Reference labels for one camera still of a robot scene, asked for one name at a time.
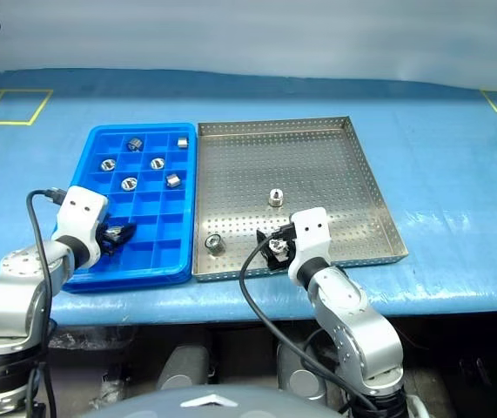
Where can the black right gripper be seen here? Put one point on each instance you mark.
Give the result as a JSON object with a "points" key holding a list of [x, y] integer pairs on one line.
{"points": [[289, 244]]}

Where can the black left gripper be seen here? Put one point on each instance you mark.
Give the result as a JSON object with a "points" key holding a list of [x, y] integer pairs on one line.
{"points": [[101, 238]]}

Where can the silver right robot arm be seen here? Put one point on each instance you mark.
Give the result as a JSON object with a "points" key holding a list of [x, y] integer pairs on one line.
{"points": [[352, 322]]}

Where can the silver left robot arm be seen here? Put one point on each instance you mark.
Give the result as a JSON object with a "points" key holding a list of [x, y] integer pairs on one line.
{"points": [[13, 296]]}

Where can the blue plastic compartment tray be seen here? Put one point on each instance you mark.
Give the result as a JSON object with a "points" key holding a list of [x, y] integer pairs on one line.
{"points": [[145, 204]]}

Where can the metal nut on tray centre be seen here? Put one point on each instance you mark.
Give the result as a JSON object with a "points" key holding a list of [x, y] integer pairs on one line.
{"points": [[276, 198]]}

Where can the perforated steel tray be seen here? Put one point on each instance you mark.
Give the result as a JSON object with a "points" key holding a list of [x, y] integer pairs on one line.
{"points": [[317, 174]]}

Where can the metal nut lower right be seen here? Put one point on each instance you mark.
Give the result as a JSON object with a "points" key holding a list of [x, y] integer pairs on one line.
{"points": [[172, 180]]}

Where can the silver rounded shape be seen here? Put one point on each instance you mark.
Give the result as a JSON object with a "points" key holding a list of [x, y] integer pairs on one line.
{"points": [[300, 379]]}

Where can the dark grey rounded shape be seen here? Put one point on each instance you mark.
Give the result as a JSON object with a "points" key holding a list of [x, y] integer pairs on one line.
{"points": [[185, 366]]}

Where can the grey robot torso dome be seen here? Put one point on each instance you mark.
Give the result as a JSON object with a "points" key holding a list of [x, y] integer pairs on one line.
{"points": [[213, 402]]}

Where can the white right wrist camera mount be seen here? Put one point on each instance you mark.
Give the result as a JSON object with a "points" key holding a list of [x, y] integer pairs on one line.
{"points": [[313, 235]]}

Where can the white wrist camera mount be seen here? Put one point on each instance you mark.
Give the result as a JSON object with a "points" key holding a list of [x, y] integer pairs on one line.
{"points": [[78, 213], [313, 235]]}

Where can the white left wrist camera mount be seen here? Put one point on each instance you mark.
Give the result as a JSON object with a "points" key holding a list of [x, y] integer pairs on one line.
{"points": [[78, 213]]}

